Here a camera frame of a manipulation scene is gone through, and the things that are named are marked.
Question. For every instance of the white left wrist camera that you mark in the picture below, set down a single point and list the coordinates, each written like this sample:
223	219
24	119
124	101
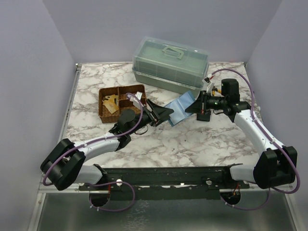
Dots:
136	100

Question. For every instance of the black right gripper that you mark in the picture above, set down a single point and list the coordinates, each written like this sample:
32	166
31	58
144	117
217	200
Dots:
196	107

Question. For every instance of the brown wicker divided basket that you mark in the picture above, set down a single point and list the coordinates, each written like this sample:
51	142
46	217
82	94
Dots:
123	102

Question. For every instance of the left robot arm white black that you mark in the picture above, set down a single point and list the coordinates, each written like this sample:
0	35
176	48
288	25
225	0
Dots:
65	164

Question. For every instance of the tan card in basket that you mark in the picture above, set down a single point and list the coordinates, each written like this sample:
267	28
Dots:
111	103

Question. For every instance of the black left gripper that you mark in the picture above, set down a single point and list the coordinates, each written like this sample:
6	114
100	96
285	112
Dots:
162	113

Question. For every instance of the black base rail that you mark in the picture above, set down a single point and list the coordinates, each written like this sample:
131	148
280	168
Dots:
176	183

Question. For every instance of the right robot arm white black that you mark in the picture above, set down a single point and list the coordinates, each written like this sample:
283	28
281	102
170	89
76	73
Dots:
276	163

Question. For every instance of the left aluminium side rail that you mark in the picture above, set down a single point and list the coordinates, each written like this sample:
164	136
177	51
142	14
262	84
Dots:
69	104

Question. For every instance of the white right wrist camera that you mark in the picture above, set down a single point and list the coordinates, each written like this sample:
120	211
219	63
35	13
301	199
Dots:
208	85

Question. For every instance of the blue leather card holder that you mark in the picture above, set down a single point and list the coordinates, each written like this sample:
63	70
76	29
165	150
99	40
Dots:
179	105

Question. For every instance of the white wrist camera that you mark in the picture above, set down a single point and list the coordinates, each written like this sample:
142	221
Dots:
136	100
208	85

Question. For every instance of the green plastic storage box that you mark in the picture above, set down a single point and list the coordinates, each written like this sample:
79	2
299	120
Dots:
171	66

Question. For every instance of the black leather card holder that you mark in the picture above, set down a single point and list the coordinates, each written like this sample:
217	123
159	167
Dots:
204	117

